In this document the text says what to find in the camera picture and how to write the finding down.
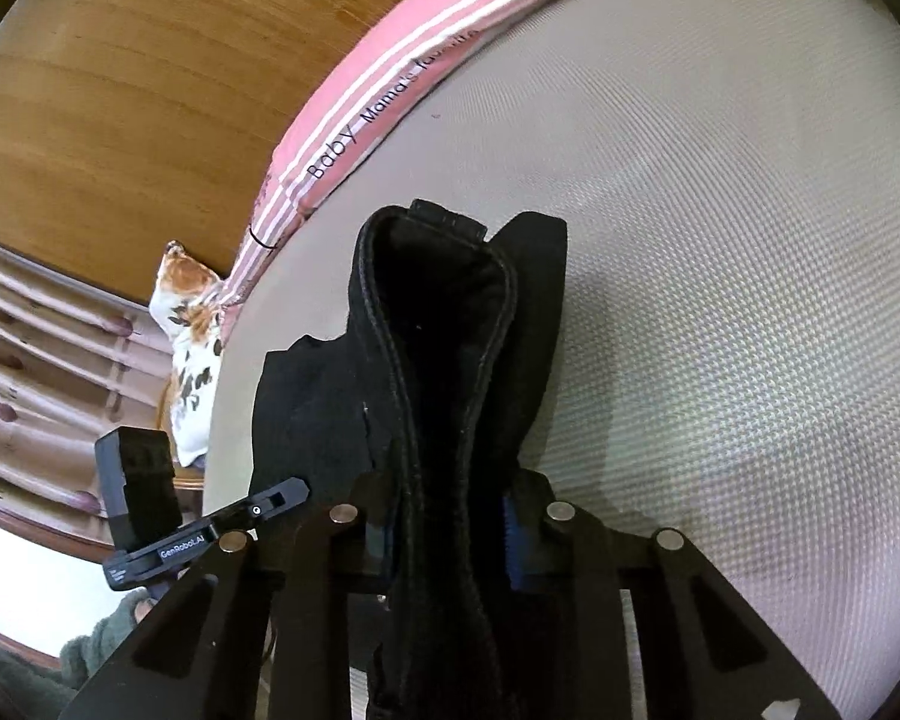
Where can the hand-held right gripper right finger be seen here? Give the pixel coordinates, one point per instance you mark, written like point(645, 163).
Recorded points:
point(516, 547)

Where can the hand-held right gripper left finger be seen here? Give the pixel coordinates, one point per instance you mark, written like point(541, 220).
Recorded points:
point(330, 562)

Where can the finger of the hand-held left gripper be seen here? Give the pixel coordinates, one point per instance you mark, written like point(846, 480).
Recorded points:
point(266, 501)

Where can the black pants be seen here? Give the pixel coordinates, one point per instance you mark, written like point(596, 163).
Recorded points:
point(435, 390)

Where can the person's left forearm green sleeve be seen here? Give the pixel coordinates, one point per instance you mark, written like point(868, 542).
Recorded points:
point(101, 645)

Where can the wicker chair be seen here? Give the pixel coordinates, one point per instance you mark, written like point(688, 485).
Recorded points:
point(187, 476)

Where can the floral orange white pillow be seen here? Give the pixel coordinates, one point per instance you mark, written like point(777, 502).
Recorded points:
point(191, 360)

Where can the pale pink curtain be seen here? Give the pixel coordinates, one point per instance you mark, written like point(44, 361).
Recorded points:
point(45, 375)

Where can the white woven bed mattress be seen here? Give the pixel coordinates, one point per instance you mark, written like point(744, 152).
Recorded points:
point(720, 240)

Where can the brown wooden headboard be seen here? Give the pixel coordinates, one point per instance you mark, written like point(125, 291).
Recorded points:
point(135, 90)

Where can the pink striped printed cloth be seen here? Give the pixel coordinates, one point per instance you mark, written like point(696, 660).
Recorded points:
point(390, 97)

